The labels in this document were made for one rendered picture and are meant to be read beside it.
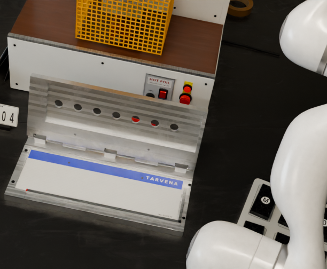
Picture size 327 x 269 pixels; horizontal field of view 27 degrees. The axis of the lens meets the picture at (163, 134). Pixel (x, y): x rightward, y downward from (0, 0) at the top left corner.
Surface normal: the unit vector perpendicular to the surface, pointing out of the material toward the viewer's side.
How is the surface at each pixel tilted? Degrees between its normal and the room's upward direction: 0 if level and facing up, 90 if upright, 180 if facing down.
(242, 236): 9
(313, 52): 77
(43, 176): 0
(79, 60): 90
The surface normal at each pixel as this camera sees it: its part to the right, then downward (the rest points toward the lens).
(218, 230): -0.06, -0.85
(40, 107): -0.13, 0.52
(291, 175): -0.53, -0.02
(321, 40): -0.26, 0.13
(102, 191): 0.12, -0.67
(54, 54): -0.16, 0.72
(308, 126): -0.55, -0.32
